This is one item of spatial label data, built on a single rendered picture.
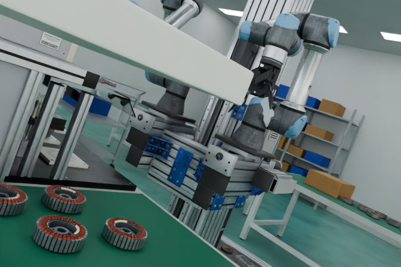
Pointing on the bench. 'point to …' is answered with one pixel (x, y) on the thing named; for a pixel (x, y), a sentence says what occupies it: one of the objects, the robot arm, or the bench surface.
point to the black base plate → (96, 165)
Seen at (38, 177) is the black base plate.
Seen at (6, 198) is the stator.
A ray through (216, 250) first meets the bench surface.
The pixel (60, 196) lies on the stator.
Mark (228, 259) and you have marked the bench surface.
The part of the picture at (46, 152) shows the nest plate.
